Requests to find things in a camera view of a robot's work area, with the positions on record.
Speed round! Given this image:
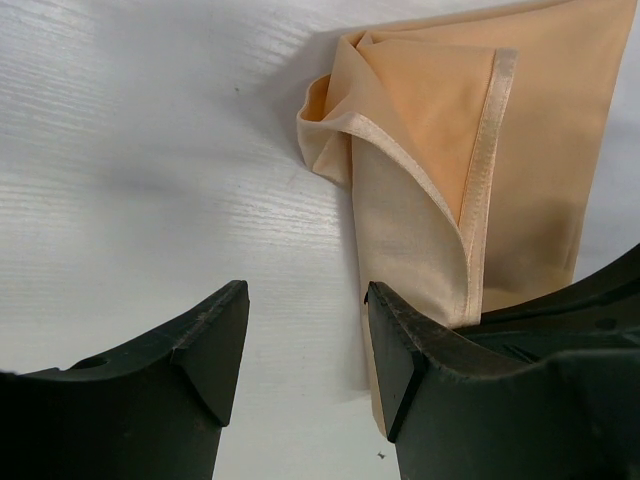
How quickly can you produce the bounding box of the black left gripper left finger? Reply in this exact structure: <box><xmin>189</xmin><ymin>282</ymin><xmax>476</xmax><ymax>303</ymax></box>
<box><xmin>1</xmin><ymin>280</ymin><xmax>249</xmax><ymax>479</ymax></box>

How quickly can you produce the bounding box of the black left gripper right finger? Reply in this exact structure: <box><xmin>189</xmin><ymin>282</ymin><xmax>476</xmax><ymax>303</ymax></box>
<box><xmin>365</xmin><ymin>282</ymin><xmax>639</xmax><ymax>479</ymax></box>

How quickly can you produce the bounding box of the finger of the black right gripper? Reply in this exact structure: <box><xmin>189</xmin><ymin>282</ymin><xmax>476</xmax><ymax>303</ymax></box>
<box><xmin>457</xmin><ymin>247</ymin><xmax>639</xmax><ymax>364</ymax></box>

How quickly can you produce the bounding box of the peach cloth napkin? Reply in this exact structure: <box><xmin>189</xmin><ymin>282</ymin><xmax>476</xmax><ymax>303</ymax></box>
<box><xmin>294</xmin><ymin>0</ymin><xmax>639</xmax><ymax>436</ymax></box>

